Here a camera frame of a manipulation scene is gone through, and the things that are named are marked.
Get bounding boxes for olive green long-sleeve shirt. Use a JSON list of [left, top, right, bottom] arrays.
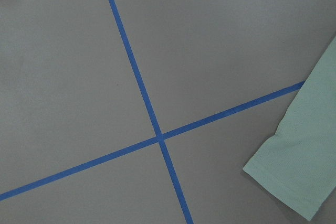
[[243, 41, 335, 220]]

